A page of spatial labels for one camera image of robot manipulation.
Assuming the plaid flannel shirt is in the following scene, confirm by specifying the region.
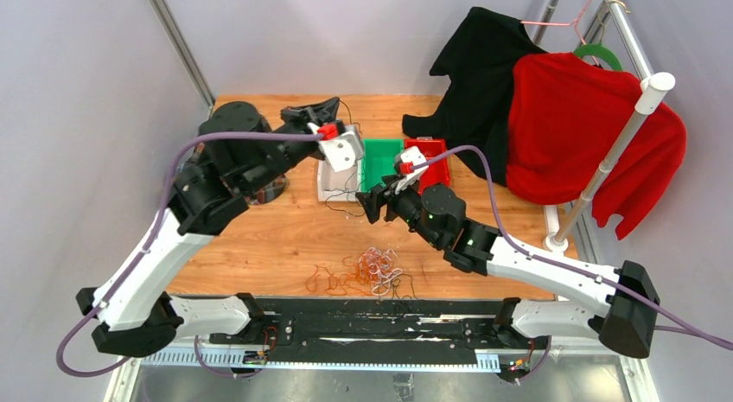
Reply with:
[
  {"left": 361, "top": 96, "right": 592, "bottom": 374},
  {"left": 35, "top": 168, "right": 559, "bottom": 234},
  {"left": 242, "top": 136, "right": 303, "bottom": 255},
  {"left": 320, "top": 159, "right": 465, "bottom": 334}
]
[{"left": 245, "top": 175, "right": 289, "bottom": 206}]

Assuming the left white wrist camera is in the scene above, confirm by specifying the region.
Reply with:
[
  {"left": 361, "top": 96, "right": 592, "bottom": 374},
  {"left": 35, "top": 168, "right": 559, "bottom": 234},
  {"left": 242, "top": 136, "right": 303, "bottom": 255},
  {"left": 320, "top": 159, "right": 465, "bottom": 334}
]
[{"left": 318, "top": 124, "right": 365, "bottom": 172}]

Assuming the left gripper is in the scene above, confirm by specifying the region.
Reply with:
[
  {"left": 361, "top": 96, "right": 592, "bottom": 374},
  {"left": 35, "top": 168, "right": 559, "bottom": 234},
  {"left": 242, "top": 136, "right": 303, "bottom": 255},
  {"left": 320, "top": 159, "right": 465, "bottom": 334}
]
[{"left": 244, "top": 95, "right": 340, "bottom": 194}]

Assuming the red plastic bin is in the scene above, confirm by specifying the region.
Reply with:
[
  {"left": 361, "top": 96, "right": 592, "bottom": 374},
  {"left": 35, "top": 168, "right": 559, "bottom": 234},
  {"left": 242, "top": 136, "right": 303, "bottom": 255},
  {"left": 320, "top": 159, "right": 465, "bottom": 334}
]
[{"left": 404, "top": 137, "right": 452, "bottom": 188}]

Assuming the black t-shirt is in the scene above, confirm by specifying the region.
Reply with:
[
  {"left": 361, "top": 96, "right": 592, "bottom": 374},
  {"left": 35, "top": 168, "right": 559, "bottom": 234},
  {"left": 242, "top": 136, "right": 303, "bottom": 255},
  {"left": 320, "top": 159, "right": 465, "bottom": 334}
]
[{"left": 402, "top": 7, "right": 544, "bottom": 186}]

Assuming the black thin cable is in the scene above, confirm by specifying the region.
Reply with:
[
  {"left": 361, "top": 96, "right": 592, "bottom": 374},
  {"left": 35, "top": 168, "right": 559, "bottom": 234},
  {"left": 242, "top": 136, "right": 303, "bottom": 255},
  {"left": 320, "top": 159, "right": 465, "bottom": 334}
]
[
  {"left": 386, "top": 270, "right": 423, "bottom": 302},
  {"left": 323, "top": 99, "right": 367, "bottom": 220}
]

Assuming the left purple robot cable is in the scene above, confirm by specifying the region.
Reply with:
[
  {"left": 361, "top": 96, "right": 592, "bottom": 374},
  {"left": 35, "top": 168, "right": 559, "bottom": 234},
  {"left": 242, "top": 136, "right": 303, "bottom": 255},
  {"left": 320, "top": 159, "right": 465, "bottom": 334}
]
[{"left": 54, "top": 130, "right": 334, "bottom": 381}]

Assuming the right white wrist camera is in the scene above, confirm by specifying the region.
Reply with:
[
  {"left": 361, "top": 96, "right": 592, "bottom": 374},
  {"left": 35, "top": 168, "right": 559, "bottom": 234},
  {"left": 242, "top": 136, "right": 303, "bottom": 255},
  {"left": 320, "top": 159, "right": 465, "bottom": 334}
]
[{"left": 392, "top": 146, "right": 427, "bottom": 195}]

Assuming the red sweater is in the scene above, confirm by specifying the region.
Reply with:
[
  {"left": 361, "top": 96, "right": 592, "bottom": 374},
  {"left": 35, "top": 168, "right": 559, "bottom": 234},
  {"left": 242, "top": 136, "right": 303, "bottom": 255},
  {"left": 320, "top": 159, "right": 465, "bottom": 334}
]
[{"left": 506, "top": 53, "right": 686, "bottom": 239}]

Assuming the green hanger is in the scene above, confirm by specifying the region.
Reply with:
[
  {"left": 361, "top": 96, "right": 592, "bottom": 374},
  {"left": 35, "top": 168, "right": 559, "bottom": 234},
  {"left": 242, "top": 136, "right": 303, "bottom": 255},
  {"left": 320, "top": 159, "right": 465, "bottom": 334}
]
[{"left": 573, "top": 43, "right": 624, "bottom": 72}]

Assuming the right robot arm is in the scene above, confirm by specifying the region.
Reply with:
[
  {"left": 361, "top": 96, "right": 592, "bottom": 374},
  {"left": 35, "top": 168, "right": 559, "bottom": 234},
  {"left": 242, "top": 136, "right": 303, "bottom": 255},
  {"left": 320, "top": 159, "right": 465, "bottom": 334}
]
[{"left": 356, "top": 184, "right": 660, "bottom": 359}]

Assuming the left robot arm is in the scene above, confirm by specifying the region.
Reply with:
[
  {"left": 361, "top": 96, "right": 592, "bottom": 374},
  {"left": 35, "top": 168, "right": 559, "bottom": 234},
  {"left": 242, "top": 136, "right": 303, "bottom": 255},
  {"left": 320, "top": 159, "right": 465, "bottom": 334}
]
[{"left": 76, "top": 97, "right": 344, "bottom": 358}]

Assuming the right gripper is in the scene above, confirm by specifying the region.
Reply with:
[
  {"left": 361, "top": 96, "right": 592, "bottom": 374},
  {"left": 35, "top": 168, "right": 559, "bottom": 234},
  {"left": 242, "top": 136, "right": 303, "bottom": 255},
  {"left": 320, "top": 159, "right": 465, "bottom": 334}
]
[{"left": 357, "top": 174, "right": 443, "bottom": 250}]

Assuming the orange thin cable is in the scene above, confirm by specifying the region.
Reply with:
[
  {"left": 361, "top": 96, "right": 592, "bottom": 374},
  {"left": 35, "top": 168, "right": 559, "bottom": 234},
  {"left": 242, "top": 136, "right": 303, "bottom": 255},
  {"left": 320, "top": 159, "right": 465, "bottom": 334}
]
[{"left": 304, "top": 247, "right": 402, "bottom": 298}]

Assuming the pink wire hanger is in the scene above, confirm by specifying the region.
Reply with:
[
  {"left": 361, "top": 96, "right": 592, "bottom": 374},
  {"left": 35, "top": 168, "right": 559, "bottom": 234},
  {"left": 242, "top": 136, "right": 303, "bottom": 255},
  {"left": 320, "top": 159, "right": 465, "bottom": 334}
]
[{"left": 520, "top": 0, "right": 594, "bottom": 45}]

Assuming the white plastic bin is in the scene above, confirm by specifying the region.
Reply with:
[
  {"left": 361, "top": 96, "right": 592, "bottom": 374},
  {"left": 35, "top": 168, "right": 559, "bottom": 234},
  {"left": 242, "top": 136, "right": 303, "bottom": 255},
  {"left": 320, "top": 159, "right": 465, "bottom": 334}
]
[{"left": 316, "top": 161, "right": 362, "bottom": 202}]

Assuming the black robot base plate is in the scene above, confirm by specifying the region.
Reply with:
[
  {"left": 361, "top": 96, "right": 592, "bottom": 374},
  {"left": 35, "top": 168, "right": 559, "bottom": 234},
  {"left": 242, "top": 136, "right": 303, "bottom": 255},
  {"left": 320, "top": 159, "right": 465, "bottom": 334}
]
[{"left": 209, "top": 297, "right": 547, "bottom": 367}]

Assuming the green plastic bin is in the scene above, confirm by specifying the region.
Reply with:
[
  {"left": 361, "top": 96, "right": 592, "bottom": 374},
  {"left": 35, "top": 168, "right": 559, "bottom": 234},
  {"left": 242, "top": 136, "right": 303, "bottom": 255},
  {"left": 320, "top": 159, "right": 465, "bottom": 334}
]
[{"left": 360, "top": 138, "right": 404, "bottom": 192}]

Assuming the aluminium frame rail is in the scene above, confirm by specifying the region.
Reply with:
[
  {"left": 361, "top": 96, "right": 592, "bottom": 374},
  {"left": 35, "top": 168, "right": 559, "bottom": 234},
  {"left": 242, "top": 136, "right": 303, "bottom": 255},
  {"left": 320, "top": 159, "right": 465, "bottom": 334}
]
[{"left": 148, "top": 0, "right": 216, "bottom": 112}]

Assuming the white clothes rack pole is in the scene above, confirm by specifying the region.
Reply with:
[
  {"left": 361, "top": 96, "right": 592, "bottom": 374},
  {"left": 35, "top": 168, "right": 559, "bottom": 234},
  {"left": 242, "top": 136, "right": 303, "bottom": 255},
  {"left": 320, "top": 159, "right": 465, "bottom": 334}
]
[{"left": 543, "top": 72, "right": 676, "bottom": 255}]

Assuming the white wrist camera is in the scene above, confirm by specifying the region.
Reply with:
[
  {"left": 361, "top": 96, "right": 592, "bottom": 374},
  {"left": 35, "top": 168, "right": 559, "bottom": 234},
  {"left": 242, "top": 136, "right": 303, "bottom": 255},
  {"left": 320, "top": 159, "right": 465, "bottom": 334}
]
[
  {"left": 318, "top": 124, "right": 365, "bottom": 172},
  {"left": 392, "top": 146, "right": 427, "bottom": 195}
]

